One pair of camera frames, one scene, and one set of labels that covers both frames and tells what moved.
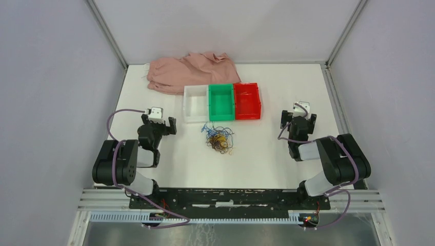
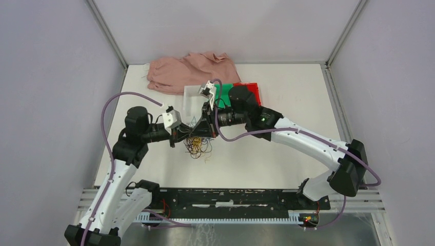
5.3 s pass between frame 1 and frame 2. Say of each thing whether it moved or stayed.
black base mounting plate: stayed
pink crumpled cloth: stayed
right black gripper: moved
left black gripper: moved
